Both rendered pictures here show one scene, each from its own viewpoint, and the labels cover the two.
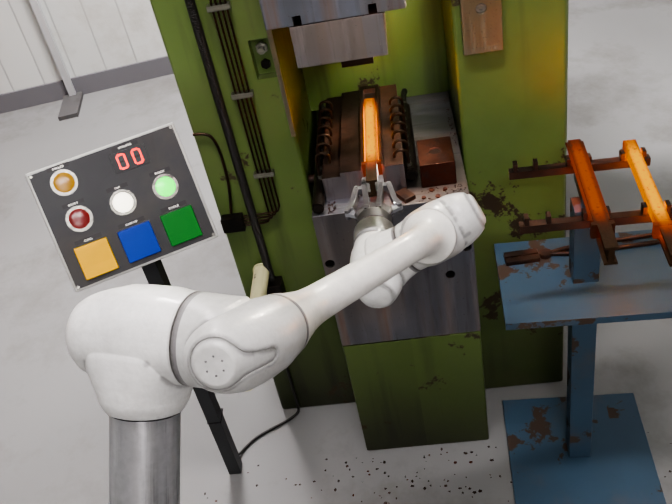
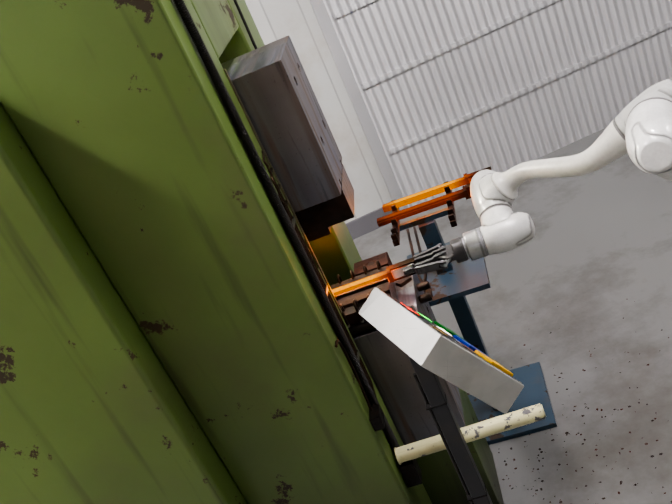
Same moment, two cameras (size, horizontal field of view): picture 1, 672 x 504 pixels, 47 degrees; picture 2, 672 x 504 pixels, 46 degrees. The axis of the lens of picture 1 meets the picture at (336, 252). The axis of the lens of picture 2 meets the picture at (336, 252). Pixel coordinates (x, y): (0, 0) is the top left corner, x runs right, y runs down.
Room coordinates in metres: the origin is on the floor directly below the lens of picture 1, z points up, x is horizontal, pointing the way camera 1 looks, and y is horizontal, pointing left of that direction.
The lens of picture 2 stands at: (1.56, 2.08, 2.13)
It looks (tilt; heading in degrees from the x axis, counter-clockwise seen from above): 24 degrees down; 273
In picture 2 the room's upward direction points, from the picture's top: 25 degrees counter-clockwise
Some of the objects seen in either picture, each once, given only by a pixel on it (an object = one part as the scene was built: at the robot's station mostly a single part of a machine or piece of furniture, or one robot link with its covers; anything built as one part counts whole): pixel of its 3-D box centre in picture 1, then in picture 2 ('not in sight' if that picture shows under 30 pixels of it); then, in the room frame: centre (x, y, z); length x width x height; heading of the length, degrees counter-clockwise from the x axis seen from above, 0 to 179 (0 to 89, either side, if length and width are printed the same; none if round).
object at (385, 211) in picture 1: (374, 217); (451, 252); (1.37, -0.10, 1.00); 0.09 x 0.08 x 0.07; 171
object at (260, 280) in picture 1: (254, 323); (469, 433); (1.54, 0.25, 0.62); 0.44 x 0.05 x 0.05; 171
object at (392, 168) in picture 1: (363, 137); (329, 311); (1.78, -0.13, 0.96); 0.42 x 0.20 x 0.09; 171
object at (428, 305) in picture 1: (396, 213); (358, 366); (1.79, -0.19, 0.69); 0.56 x 0.38 x 0.45; 171
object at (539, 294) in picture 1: (583, 277); (445, 270); (1.37, -0.57, 0.69); 0.40 x 0.30 x 0.02; 78
